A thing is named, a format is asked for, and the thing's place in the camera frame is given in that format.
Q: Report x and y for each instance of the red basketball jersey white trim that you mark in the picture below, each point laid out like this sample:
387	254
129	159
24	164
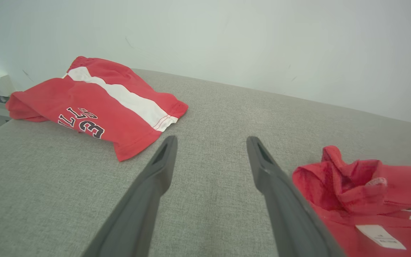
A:
369	207

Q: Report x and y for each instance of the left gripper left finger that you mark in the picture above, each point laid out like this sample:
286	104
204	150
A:
145	200

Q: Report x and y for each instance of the red shorts with white stripe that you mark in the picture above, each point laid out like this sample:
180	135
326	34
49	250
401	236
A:
95	103

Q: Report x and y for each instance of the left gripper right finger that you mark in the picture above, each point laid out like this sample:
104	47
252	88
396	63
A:
287	214

